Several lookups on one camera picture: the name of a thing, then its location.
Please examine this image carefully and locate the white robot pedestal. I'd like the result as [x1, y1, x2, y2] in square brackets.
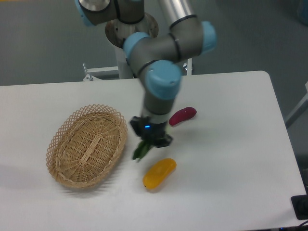
[105, 13, 159, 79]

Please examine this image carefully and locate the green bok choy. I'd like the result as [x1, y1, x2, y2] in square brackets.
[132, 126, 168, 161]

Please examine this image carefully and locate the yellow mango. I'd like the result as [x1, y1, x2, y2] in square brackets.
[142, 158, 177, 192]

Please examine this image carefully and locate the woven wicker basket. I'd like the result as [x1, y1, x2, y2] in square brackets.
[46, 104, 128, 189]

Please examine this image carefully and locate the black device at edge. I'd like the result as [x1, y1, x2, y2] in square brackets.
[291, 194, 308, 220]

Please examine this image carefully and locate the purple sweet potato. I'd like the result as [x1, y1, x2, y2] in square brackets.
[169, 107, 197, 126]

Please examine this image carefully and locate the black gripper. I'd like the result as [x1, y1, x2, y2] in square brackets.
[129, 116, 173, 148]

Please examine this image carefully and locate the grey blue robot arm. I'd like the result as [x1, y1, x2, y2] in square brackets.
[75, 0, 217, 147]

